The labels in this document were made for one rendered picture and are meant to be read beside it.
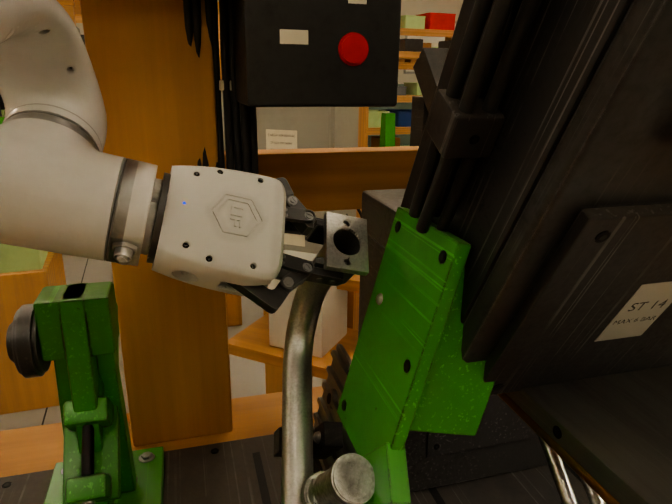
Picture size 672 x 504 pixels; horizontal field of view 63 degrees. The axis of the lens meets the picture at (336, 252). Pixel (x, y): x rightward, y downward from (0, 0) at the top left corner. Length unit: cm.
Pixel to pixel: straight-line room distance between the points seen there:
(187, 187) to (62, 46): 13
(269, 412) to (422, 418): 47
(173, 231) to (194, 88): 30
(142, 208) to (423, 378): 24
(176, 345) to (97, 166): 39
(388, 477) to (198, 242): 23
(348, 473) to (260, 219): 21
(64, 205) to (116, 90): 29
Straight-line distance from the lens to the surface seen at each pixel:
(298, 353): 57
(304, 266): 47
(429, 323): 41
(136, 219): 43
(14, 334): 62
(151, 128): 71
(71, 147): 46
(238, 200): 46
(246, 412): 91
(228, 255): 44
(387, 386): 46
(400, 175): 87
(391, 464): 45
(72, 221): 44
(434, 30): 828
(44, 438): 94
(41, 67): 49
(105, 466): 67
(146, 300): 76
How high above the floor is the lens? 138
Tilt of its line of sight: 18 degrees down
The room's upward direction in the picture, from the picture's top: 1 degrees clockwise
